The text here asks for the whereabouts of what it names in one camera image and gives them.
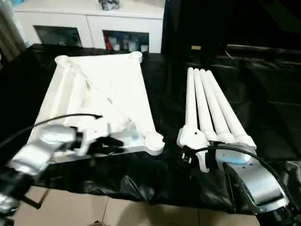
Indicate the white plastic table top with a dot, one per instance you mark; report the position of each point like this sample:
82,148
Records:
105,94

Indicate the grey curtain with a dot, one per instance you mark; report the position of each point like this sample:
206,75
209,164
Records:
9,28

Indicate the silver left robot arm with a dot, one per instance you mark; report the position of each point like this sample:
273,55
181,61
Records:
35,153

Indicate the white glass-door cabinet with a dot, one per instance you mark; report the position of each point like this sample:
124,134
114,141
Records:
89,23

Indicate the black mat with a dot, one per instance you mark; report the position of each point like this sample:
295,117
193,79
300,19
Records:
164,179

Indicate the long black bar device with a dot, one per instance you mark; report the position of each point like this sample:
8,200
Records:
258,48

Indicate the white plastic table leg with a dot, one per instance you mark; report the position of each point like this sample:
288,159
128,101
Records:
227,106
192,99
214,106
203,106

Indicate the dark grey bundle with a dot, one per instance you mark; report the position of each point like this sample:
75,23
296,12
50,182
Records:
109,4

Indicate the small gold label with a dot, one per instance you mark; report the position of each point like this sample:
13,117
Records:
196,47

